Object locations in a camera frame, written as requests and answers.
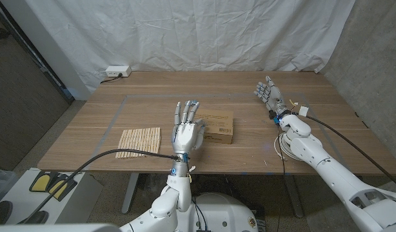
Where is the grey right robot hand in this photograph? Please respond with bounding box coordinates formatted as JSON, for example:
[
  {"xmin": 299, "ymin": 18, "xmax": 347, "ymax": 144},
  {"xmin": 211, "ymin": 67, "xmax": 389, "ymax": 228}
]
[{"xmin": 253, "ymin": 75, "xmax": 288, "ymax": 114}]

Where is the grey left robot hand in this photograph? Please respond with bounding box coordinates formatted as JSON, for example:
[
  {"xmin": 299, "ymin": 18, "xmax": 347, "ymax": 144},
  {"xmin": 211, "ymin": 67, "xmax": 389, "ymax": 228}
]
[{"xmin": 170, "ymin": 100, "xmax": 207, "ymax": 155}]

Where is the cardboard packing box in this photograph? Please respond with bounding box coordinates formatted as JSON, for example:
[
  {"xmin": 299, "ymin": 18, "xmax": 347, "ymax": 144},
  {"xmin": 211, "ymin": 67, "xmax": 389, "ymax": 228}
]
[{"xmin": 196, "ymin": 108, "xmax": 235, "ymax": 145}]

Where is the wooden slat mat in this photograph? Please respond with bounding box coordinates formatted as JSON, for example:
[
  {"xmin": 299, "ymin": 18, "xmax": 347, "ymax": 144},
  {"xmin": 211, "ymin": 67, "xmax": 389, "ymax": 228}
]
[{"xmin": 115, "ymin": 127, "xmax": 162, "ymax": 160}]

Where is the grey table leg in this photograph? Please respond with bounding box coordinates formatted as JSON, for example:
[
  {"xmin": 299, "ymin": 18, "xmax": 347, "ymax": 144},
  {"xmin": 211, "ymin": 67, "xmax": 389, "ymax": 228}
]
[
  {"xmin": 283, "ymin": 173, "xmax": 304, "ymax": 218},
  {"xmin": 121, "ymin": 173, "xmax": 140, "ymax": 215}
]

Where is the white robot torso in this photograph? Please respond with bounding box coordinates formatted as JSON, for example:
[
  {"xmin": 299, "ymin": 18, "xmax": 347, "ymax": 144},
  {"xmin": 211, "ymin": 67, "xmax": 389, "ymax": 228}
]
[{"xmin": 177, "ymin": 192, "xmax": 259, "ymax": 232}]

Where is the white power strip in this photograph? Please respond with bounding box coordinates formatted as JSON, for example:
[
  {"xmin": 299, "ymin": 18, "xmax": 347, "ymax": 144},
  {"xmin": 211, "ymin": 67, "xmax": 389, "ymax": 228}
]
[{"xmin": 105, "ymin": 65, "xmax": 132, "ymax": 78}]

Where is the white backdrop cloth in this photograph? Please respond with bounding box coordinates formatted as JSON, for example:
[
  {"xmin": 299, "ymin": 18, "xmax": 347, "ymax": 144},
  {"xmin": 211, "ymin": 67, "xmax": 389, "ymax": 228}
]
[{"xmin": 23, "ymin": 0, "xmax": 357, "ymax": 97}]

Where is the white floor platform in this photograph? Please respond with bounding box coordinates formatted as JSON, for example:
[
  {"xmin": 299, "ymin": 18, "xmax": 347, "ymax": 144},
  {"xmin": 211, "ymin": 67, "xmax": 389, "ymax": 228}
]
[{"xmin": 1, "ymin": 167, "xmax": 104, "ymax": 226}]

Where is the yellow black foot pedal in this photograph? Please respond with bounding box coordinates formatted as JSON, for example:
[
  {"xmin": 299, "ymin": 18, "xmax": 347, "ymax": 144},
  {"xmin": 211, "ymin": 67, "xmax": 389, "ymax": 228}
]
[
  {"xmin": 48, "ymin": 173, "xmax": 78, "ymax": 202},
  {"xmin": 29, "ymin": 170, "xmax": 57, "ymax": 193}
]

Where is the clear plastic bin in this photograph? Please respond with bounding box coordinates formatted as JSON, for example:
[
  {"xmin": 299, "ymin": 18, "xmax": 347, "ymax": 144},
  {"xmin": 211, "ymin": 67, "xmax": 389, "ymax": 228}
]
[{"xmin": 0, "ymin": 167, "xmax": 18, "ymax": 209}]

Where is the coiled white cable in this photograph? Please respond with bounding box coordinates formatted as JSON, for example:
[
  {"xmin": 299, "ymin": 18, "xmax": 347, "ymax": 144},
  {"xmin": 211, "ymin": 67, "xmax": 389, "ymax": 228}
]
[{"xmin": 273, "ymin": 131, "xmax": 299, "ymax": 161}]

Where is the thin black hanging cable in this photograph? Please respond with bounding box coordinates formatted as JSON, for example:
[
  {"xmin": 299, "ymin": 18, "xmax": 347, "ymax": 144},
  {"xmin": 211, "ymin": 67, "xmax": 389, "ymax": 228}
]
[{"xmin": 273, "ymin": 124, "xmax": 288, "ymax": 232}]

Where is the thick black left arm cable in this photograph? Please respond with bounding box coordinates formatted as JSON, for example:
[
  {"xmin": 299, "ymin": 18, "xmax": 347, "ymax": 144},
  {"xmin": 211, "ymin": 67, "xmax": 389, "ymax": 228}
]
[{"xmin": 19, "ymin": 148, "xmax": 181, "ymax": 225}]

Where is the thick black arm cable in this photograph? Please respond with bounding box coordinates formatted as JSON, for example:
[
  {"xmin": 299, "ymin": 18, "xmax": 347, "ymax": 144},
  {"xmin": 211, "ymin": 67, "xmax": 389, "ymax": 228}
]
[
  {"xmin": 19, "ymin": 148, "xmax": 181, "ymax": 225},
  {"xmin": 306, "ymin": 114, "xmax": 396, "ymax": 193}
]

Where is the black torso cable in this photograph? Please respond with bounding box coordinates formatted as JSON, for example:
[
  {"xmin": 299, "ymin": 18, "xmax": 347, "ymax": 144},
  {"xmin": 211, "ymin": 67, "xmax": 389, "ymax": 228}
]
[{"xmin": 191, "ymin": 198, "xmax": 209, "ymax": 232}]

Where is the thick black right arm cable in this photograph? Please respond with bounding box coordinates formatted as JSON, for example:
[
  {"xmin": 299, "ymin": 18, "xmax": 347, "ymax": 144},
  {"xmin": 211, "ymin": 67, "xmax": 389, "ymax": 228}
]
[{"xmin": 306, "ymin": 114, "xmax": 396, "ymax": 193}]

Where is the black power strip cord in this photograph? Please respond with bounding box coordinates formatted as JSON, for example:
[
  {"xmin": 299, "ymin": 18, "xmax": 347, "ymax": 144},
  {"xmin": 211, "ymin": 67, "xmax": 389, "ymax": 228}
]
[{"xmin": 99, "ymin": 73, "xmax": 123, "ymax": 84}]

